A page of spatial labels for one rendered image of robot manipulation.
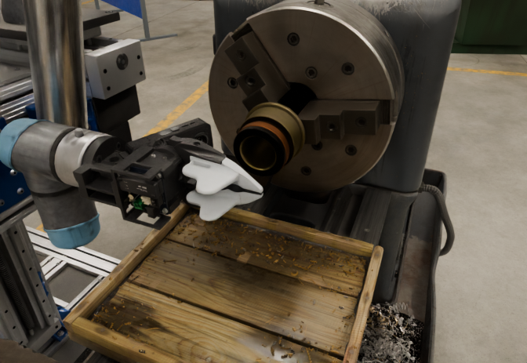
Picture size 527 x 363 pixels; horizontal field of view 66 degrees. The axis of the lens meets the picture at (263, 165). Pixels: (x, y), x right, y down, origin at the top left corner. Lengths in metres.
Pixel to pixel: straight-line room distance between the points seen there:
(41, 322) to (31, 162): 0.82
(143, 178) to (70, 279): 1.29
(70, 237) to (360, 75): 0.48
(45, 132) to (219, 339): 0.34
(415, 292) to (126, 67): 0.87
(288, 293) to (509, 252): 1.75
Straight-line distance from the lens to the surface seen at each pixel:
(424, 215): 1.40
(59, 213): 0.64
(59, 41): 0.67
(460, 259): 2.13
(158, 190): 0.46
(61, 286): 1.70
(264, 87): 0.59
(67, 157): 0.55
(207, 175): 0.46
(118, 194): 0.49
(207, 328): 0.58
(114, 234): 2.19
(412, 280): 1.17
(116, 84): 0.92
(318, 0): 0.65
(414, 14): 0.75
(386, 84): 0.62
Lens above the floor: 1.35
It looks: 31 degrees down
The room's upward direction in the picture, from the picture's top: straight up
